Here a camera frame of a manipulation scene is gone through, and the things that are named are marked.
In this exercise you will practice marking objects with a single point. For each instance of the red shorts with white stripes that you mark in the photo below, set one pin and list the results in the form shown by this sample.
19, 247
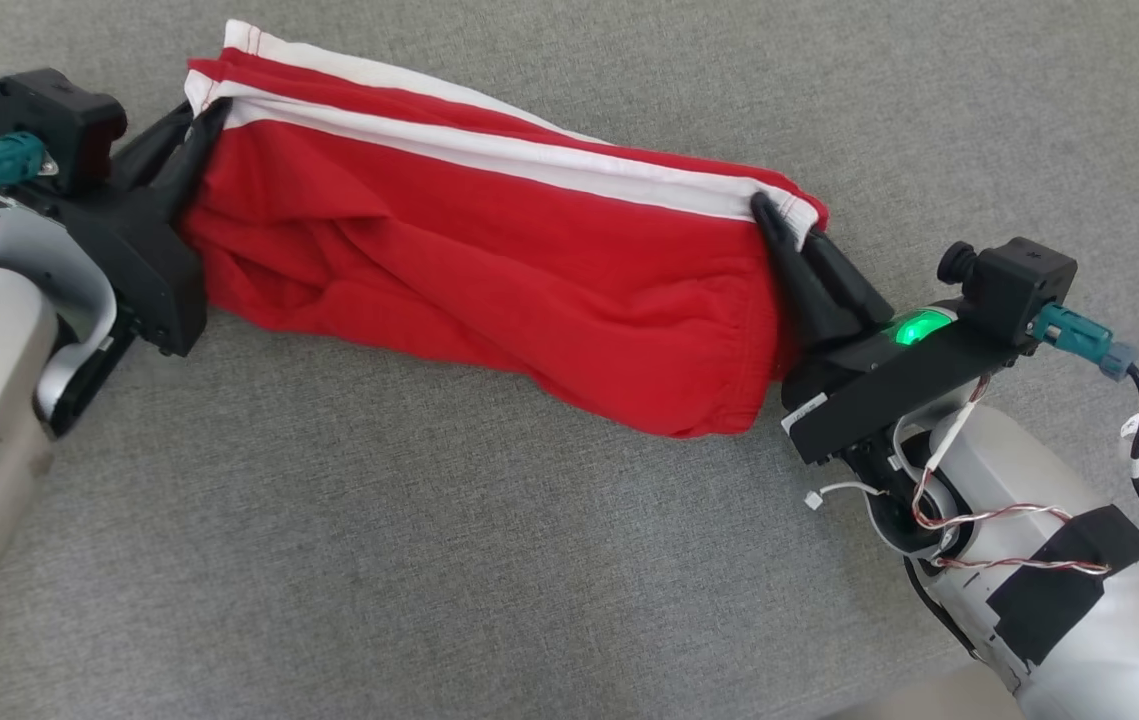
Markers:
479, 260

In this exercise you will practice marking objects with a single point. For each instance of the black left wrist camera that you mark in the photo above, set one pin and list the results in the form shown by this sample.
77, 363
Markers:
59, 110

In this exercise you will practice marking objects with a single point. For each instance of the black tape patch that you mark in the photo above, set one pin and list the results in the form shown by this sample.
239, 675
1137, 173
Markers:
1059, 590

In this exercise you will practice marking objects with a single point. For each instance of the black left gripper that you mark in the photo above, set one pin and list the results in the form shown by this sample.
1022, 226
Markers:
154, 270

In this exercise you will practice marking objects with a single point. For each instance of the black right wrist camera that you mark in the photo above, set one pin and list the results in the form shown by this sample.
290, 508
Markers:
1019, 285

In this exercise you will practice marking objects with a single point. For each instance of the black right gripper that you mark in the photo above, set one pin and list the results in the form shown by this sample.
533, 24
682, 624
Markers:
879, 385

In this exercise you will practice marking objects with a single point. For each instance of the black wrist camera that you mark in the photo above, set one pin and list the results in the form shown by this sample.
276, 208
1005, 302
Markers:
59, 110
1019, 285

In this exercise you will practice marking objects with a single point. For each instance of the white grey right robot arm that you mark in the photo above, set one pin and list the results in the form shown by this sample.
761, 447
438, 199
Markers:
1109, 650

